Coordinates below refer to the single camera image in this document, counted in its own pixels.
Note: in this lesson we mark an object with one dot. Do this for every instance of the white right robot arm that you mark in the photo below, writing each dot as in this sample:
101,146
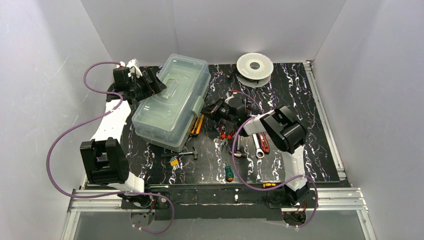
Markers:
283,128

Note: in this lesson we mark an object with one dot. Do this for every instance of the small black hammer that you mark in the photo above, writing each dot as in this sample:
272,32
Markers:
194,152

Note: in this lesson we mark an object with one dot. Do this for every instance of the orange utility knife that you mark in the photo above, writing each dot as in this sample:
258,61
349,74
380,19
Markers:
197,126

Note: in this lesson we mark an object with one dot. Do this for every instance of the white filament spool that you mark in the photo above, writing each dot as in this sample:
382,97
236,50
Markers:
254,70

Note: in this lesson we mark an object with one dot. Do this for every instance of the silver combination wrench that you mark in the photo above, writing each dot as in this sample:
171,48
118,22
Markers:
258,151

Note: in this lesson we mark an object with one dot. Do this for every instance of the yellow black screwdriver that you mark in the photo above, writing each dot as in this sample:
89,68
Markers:
267,185

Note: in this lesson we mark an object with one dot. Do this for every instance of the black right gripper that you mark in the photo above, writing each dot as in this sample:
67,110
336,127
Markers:
215,110

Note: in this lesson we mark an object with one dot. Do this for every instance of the red needle nose pliers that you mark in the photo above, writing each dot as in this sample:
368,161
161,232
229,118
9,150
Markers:
225,137

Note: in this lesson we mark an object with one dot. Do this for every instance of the red black utility knife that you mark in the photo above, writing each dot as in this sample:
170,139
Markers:
264,145

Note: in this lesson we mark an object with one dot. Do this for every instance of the green plastic tool box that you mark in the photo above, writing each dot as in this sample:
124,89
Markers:
166,119

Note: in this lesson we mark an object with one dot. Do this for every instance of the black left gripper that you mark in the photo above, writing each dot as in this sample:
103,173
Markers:
145,84

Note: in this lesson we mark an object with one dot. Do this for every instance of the black marbled table mat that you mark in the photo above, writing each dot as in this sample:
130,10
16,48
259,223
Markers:
290,85

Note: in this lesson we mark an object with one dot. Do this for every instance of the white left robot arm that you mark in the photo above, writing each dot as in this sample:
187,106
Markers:
104,160

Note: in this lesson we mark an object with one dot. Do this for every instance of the green handled screwdriver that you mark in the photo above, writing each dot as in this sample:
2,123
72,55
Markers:
229,175

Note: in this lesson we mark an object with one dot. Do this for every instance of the yellow hex key set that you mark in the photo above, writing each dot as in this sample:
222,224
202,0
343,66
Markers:
174,163

